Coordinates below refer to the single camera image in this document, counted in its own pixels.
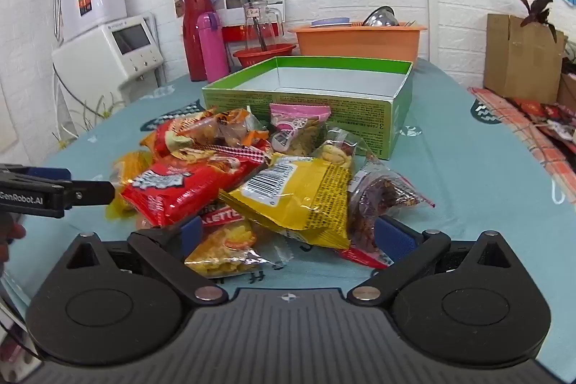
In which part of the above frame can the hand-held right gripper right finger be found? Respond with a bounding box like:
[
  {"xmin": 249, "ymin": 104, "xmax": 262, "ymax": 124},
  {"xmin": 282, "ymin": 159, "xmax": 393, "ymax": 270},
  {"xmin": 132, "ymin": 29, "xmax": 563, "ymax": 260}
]
[{"xmin": 346, "ymin": 215, "xmax": 511, "ymax": 306}]

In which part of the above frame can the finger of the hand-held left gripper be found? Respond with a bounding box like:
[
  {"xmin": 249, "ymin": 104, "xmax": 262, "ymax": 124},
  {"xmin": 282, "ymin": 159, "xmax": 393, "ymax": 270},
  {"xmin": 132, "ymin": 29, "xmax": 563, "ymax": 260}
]
[
  {"xmin": 0, "ymin": 163, "xmax": 73, "ymax": 188},
  {"xmin": 62, "ymin": 180, "xmax": 116, "ymax": 210}
]

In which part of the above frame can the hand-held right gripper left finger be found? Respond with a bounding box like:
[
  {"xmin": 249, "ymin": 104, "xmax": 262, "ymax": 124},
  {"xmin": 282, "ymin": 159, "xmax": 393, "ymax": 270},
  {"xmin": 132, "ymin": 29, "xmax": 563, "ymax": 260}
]
[{"xmin": 67, "ymin": 215, "xmax": 229, "ymax": 306}]

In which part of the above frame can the small red snack packet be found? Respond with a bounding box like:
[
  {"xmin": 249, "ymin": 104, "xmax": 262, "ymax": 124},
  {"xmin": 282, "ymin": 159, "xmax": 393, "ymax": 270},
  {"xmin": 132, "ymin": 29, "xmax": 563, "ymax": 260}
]
[{"xmin": 335, "ymin": 245, "xmax": 393, "ymax": 271}]

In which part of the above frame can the clear packet of yellow chips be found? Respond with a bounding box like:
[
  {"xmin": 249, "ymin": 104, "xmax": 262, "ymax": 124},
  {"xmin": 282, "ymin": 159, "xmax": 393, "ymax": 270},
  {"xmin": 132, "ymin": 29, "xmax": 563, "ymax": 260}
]
[{"xmin": 184, "ymin": 217, "xmax": 275, "ymax": 279}]

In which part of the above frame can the yellow ridged noodle packet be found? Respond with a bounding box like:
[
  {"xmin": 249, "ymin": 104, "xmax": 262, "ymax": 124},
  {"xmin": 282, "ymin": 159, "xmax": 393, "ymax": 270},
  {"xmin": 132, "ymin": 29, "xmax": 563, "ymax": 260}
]
[{"xmin": 105, "ymin": 150, "xmax": 154, "ymax": 219}]

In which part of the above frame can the large red snack packet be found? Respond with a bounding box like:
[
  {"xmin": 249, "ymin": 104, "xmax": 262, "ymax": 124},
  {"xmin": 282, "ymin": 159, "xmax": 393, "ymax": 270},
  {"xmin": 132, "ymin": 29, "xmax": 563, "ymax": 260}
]
[{"xmin": 121, "ymin": 159, "xmax": 271, "ymax": 228}]

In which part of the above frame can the clear packet of dark red snacks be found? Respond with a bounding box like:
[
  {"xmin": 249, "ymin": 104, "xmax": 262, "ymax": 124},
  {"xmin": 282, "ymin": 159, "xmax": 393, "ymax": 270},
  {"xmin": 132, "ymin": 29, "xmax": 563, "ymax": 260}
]
[{"xmin": 347, "ymin": 159, "xmax": 436, "ymax": 254}]

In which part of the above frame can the red checkered snack packet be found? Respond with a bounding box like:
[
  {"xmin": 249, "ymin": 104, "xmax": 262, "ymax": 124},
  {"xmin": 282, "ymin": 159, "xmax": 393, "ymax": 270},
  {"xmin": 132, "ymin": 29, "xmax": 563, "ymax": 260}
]
[{"xmin": 180, "ymin": 142, "xmax": 271, "ymax": 169}]

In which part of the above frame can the red-orange picture snack packet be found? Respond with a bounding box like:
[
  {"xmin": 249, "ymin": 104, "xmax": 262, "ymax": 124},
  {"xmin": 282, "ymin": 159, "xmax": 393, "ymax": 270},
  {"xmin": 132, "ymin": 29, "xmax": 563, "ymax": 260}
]
[{"xmin": 139, "ymin": 109, "xmax": 226, "ymax": 164}]

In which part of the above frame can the matte yellow snack packet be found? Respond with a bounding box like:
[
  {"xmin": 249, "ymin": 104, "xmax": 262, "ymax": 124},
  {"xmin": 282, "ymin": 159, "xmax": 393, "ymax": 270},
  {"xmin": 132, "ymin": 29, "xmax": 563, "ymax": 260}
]
[{"xmin": 218, "ymin": 154, "xmax": 352, "ymax": 250}]

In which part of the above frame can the clear packet of cookies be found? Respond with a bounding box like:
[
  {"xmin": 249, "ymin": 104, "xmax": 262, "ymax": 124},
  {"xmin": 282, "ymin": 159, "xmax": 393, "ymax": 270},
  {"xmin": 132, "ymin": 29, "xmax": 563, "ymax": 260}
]
[{"xmin": 312, "ymin": 125, "xmax": 370, "ymax": 175}]

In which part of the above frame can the clear orange-edged snack packet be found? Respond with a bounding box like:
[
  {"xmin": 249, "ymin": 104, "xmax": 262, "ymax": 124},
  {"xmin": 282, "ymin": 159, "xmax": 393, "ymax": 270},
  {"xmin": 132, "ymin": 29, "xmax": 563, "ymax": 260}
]
[{"xmin": 215, "ymin": 107, "xmax": 271, "ymax": 147}]

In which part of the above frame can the green cardboard box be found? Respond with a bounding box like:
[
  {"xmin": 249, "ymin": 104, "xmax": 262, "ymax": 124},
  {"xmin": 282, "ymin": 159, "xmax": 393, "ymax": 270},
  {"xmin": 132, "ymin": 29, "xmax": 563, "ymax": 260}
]
[{"xmin": 202, "ymin": 55, "xmax": 415, "ymax": 160}]

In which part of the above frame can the pink snack packet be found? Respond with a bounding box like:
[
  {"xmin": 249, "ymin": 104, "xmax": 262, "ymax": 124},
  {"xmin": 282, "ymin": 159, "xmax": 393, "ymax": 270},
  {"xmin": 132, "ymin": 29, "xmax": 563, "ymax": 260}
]
[{"xmin": 269, "ymin": 103, "xmax": 332, "ymax": 158}]

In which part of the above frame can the person's left hand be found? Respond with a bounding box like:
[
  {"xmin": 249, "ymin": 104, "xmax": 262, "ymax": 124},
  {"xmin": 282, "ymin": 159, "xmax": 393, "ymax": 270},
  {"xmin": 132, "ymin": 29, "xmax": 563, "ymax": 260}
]
[{"xmin": 0, "ymin": 220, "xmax": 26, "ymax": 263}]

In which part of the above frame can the green spider plant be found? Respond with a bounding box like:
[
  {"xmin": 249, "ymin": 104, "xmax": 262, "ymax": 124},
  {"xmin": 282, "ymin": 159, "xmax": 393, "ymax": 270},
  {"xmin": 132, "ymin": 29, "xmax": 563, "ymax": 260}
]
[{"xmin": 51, "ymin": 94, "xmax": 127, "ymax": 146}]

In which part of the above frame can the teal printed tablecloth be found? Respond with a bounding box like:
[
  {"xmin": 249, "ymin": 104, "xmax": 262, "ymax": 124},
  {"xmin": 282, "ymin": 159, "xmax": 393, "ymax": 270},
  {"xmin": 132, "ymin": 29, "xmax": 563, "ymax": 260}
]
[{"xmin": 0, "ymin": 59, "xmax": 576, "ymax": 384}]

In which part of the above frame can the white machine with screen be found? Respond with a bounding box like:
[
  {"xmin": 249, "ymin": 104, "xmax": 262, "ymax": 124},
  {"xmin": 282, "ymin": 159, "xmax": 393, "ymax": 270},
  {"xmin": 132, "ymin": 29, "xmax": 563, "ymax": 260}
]
[{"xmin": 51, "ymin": 14, "xmax": 165, "ymax": 106}]

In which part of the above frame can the orange plaid cloth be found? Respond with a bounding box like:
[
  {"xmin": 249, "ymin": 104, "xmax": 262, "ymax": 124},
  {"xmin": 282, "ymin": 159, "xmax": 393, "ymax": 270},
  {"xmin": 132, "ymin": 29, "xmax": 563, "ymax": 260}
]
[{"xmin": 468, "ymin": 86, "xmax": 576, "ymax": 205}]

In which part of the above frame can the pink bottle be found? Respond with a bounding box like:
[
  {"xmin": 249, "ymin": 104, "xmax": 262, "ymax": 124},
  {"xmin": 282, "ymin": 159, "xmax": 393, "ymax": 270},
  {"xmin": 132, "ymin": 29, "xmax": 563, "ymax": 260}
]
[{"xmin": 197, "ymin": 12, "xmax": 230, "ymax": 83}]

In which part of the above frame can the red thermos jug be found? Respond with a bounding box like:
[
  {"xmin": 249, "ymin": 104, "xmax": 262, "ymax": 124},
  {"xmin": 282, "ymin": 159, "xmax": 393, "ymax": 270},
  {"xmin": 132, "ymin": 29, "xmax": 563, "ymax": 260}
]
[{"xmin": 182, "ymin": 0, "xmax": 217, "ymax": 82}]

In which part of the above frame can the red plastic basin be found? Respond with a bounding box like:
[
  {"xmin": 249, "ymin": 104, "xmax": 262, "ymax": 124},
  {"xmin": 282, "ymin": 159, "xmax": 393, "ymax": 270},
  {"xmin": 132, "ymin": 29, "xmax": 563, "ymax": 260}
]
[{"xmin": 233, "ymin": 43, "xmax": 298, "ymax": 69}]

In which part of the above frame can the red printed bag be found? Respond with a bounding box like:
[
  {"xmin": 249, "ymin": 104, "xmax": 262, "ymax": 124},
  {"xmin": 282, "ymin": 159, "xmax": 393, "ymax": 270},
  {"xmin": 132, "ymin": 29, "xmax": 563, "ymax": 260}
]
[{"xmin": 513, "ymin": 98, "xmax": 576, "ymax": 151}]

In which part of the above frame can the orange plastic basin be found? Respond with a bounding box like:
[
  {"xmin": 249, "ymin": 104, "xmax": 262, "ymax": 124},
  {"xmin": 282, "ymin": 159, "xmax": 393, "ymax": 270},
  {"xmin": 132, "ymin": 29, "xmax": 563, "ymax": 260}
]
[{"xmin": 288, "ymin": 23, "xmax": 428, "ymax": 62}]

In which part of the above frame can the red paper strip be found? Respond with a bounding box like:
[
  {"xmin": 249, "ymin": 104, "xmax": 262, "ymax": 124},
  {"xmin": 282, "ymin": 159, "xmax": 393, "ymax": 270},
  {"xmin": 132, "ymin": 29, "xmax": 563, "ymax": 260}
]
[{"xmin": 220, "ymin": 24, "xmax": 247, "ymax": 44}]

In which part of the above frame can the large cardboard box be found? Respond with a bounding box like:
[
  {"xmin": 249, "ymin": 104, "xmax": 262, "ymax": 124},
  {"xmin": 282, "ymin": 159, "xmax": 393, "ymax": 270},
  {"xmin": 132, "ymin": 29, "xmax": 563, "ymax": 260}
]
[{"xmin": 483, "ymin": 13, "xmax": 567, "ymax": 103}]

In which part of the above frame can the clear glass jar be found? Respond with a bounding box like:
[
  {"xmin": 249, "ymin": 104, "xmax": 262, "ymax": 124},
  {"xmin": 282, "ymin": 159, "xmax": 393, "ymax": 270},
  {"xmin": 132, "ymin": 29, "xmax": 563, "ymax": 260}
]
[{"xmin": 243, "ymin": 1, "xmax": 285, "ymax": 52}]

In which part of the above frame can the metal bowl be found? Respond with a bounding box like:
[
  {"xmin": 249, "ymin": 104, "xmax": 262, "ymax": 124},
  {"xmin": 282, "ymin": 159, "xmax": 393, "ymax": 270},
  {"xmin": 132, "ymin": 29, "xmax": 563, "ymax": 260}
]
[{"xmin": 362, "ymin": 6, "xmax": 401, "ymax": 28}]

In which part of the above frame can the small cardboard box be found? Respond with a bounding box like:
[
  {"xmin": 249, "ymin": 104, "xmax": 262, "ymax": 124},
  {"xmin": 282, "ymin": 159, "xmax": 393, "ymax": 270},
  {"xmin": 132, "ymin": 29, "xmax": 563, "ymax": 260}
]
[{"xmin": 557, "ymin": 71, "xmax": 576, "ymax": 110}]

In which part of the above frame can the dark purple plant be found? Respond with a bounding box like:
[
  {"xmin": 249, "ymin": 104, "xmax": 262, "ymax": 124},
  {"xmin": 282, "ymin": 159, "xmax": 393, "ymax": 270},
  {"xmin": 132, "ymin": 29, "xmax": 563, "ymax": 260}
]
[{"xmin": 509, "ymin": 0, "xmax": 559, "ymax": 43}]

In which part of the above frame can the grey hose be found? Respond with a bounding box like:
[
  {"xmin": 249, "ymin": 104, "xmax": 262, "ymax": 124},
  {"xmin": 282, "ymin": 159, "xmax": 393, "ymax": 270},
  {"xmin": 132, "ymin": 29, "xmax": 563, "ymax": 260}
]
[{"xmin": 53, "ymin": 0, "xmax": 67, "ymax": 45}]

